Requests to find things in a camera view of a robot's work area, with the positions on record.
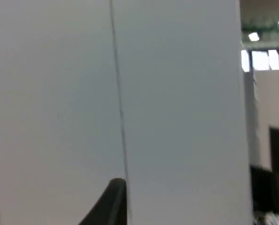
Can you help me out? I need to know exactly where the black background cabinet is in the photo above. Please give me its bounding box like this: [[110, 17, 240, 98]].
[[250, 126, 279, 225]]

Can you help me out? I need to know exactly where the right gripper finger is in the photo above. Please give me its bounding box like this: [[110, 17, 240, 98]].
[[77, 178, 128, 225]]

